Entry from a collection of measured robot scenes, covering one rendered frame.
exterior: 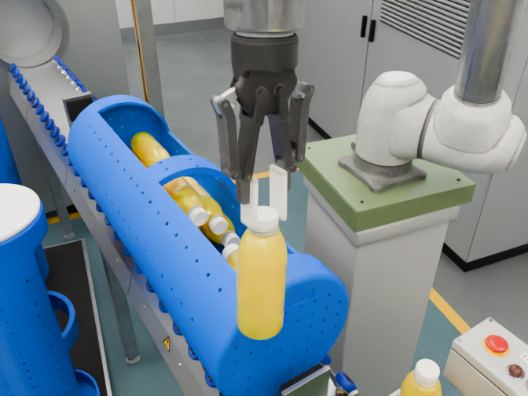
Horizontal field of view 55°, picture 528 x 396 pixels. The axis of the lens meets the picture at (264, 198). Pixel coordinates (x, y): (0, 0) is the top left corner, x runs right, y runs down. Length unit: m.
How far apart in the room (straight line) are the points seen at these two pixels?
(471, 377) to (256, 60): 0.67
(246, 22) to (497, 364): 0.69
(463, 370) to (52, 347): 1.12
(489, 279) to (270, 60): 2.39
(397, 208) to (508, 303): 1.49
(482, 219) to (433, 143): 1.36
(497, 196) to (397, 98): 1.38
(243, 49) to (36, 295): 1.08
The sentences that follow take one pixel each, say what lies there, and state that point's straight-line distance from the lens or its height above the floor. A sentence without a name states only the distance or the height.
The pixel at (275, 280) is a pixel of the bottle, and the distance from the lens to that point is 0.68.
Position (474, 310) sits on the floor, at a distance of 2.65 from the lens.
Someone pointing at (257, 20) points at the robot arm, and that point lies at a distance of 0.54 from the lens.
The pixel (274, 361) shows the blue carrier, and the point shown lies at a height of 1.06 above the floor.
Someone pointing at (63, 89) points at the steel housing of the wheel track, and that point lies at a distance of 2.43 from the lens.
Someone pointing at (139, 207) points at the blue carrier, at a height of 1.19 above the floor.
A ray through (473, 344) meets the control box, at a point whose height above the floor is 1.10.
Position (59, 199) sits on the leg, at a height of 0.27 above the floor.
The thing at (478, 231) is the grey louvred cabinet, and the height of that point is 0.28.
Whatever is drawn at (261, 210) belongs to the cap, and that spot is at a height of 1.42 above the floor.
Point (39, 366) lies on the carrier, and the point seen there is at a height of 0.58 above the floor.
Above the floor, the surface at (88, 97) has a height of 1.08.
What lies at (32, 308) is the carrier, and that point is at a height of 0.79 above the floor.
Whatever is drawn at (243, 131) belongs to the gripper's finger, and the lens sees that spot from 0.60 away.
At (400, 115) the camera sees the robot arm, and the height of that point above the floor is 1.27.
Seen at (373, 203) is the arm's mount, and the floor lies 1.07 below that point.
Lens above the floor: 1.81
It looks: 35 degrees down
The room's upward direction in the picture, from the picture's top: straight up
